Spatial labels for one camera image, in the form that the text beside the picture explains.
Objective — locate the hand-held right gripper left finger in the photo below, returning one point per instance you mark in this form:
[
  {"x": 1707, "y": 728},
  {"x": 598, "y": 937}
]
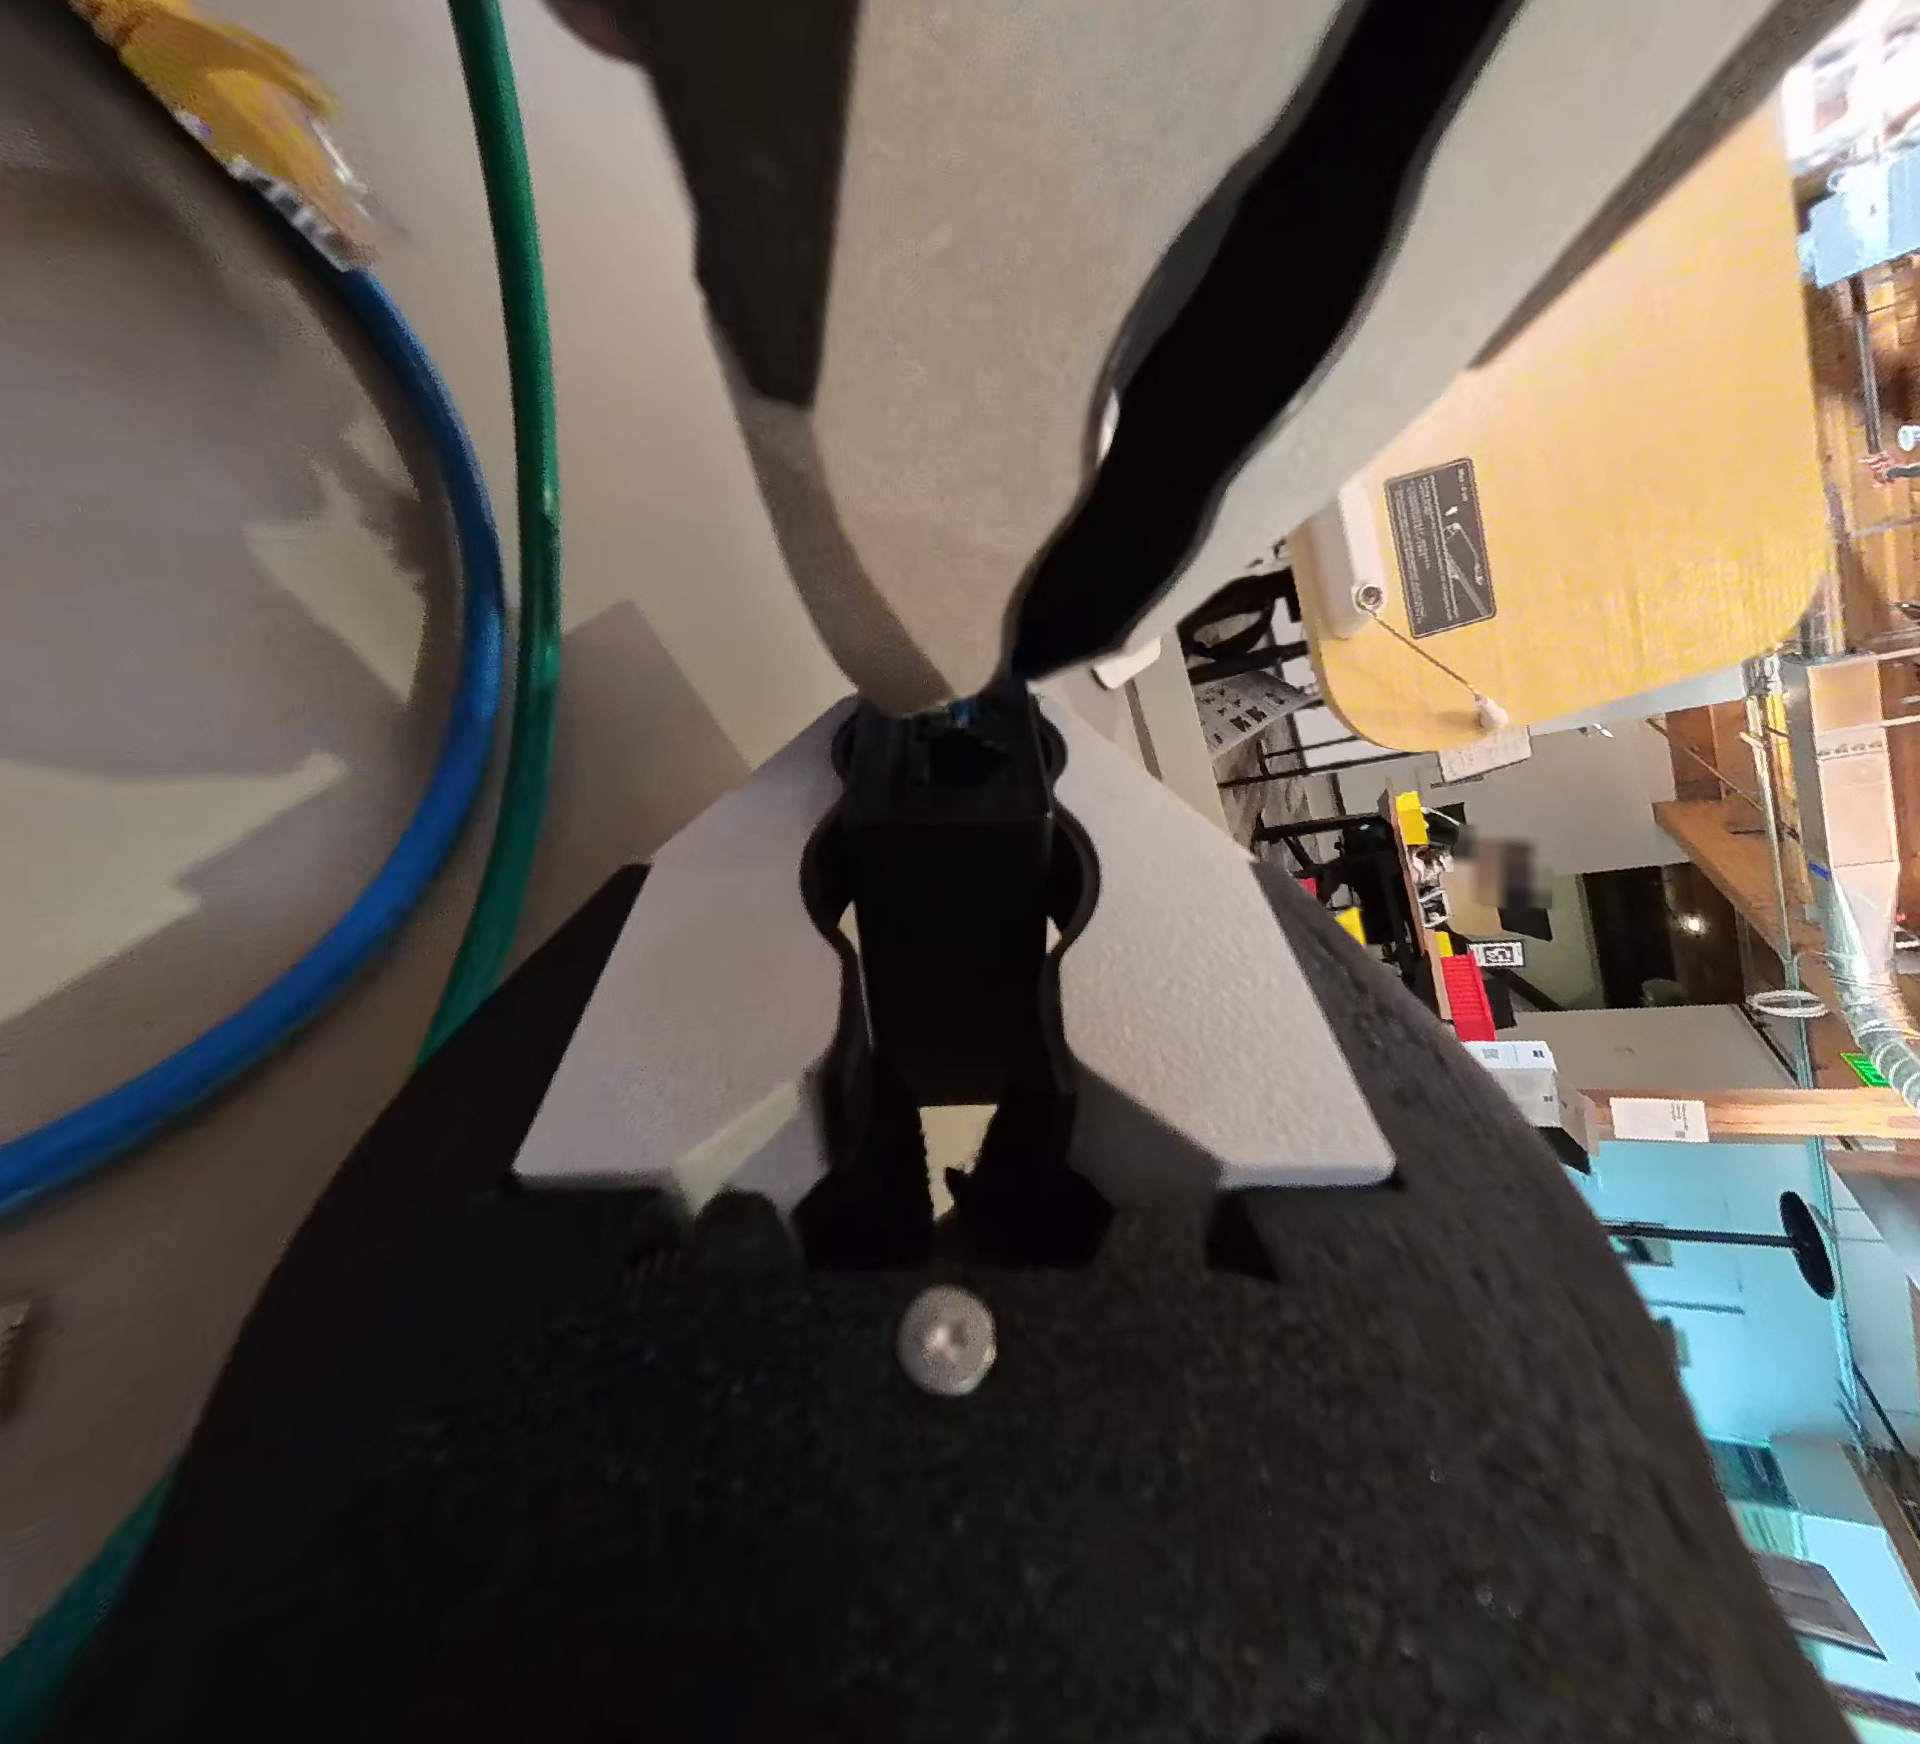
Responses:
[{"x": 677, "y": 1010}]

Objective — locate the folded wooden table top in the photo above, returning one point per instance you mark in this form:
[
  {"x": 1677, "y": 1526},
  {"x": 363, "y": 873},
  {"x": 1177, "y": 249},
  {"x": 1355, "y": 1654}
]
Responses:
[{"x": 1623, "y": 425}]

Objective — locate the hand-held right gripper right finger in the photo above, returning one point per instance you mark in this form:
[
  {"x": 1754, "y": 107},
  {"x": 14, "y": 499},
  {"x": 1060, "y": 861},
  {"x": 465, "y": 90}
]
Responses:
[{"x": 1233, "y": 1010}]

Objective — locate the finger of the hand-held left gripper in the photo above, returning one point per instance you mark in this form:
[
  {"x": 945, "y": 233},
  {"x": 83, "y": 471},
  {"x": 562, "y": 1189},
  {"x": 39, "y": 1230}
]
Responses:
[
  {"x": 1592, "y": 124},
  {"x": 1019, "y": 200}
]

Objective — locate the black ethernet port block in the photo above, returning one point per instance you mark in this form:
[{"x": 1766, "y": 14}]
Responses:
[{"x": 945, "y": 937}]

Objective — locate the white cardboard box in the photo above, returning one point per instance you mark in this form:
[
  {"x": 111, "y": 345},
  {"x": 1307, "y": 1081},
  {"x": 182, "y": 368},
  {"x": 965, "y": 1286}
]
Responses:
[{"x": 1514, "y": 1082}]

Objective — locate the black round base stand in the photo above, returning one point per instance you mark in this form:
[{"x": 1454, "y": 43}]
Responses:
[{"x": 1812, "y": 1243}]

